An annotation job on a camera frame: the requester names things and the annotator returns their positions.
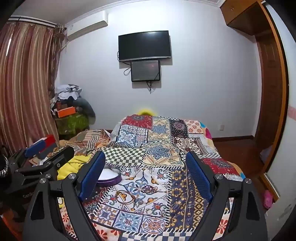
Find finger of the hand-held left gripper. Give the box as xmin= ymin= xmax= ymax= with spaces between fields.
xmin=16 ymin=145 xmax=76 ymax=179
xmin=8 ymin=138 xmax=47 ymax=168

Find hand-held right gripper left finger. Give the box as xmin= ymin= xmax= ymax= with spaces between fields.
xmin=22 ymin=150 xmax=107 ymax=241

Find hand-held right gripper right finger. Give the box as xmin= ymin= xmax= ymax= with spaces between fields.
xmin=185 ymin=150 xmax=269 ymax=241

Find purple round jewelry box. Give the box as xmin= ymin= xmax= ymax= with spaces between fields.
xmin=96 ymin=166 xmax=122 ymax=188

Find yellow fleece blanket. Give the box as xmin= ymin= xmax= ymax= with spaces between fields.
xmin=57 ymin=153 xmax=93 ymax=209

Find red box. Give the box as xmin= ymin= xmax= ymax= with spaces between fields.
xmin=37 ymin=134 xmax=57 ymax=151

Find thin gold bangle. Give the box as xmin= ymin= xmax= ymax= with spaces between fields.
xmin=113 ymin=190 xmax=139 ymax=211

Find brown striped blanket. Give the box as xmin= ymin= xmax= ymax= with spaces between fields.
xmin=59 ymin=128 xmax=116 ymax=156

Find orange box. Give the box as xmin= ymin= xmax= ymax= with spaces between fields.
xmin=57 ymin=107 xmax=77 ymax=118

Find colourful patchwork blanket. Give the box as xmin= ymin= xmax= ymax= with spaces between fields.
xmin=59 ymin=115 xmax=245 ymax=241

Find grey garment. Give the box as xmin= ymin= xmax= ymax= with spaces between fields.
xmin=74 ymin=97 xmax=96 ymax=119

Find pile of clothes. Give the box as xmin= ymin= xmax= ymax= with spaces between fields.
xmin=50 ymin=83 xmax=84 ymax=110

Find striped brown curtain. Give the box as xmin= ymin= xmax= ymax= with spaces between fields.
xmin=0 ymin=22 xmax=67 ymax=154

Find pale blue cloth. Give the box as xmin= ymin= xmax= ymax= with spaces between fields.
xmin=260 ymin=146 xmax=271 ymax=163

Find pink slipper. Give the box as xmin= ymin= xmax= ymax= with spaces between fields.
xmin=264 ymin=190 xmax=275 ymax=208

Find wooden door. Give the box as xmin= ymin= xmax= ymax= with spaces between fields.
xmin=220 ymin=0 xmax=290 ymax=202

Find small black monitor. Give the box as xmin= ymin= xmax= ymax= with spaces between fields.
xmin=131 ymin=60 xmax=162 ymax=82

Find white air conditioner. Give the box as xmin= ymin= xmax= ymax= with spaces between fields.
xmin=66 ymin=11 xmax=109 ymax=40

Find large black television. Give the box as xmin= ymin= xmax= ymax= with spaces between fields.
xmin=118 ymin=30 xmax=172 ymax=62

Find black white braided strap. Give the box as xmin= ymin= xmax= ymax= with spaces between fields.
xmin=0 ymin=154 xmax=10 ymax=178

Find black cable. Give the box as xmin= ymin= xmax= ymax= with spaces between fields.
xmin=147 ymin=80 xmax=160 ymax=93

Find white curtain rail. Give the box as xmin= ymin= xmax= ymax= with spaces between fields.
xmin=9 ymin=15 xmax=57 ymax=29

